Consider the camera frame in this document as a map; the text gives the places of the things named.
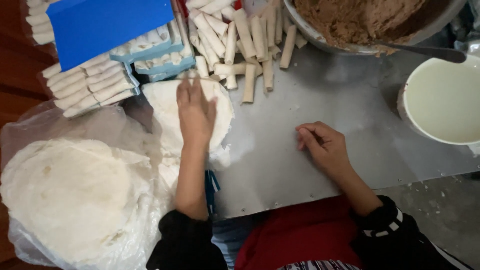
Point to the black white-striped right sleeve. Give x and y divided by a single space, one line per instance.
397 240

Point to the large metal bowl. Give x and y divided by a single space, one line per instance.
318 39

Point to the person's left hand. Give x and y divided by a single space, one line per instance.
195 116

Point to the person's right hand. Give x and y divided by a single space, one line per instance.
328 148

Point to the wrapped pack of spring rolls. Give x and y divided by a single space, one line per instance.
39 22
110 82
69 92

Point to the pale liquid paste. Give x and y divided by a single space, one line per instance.
446 101

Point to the blue tray of spring rolls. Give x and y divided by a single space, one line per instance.
168 62
150 45
168 74

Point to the metal spoon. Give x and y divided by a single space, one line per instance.
435 51

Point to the white bowl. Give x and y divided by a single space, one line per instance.
403 108

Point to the black left sleeve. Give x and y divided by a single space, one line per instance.
183 243

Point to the brown meat filling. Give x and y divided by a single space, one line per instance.
352 18

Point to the large stack of round wrappers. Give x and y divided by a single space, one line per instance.
71 195

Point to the pile of loose spring rolls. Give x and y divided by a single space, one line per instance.
240 41

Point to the small stack of round wrappers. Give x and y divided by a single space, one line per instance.
167 108

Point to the crumpled shiny plastic wrap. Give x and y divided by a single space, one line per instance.
468 33

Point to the blue jeans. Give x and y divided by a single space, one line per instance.
228 236

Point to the clear plastic bag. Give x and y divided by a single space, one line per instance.
123 123

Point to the blue cardboard box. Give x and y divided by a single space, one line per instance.
105 28

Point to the red apron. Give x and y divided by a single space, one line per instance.
300 232

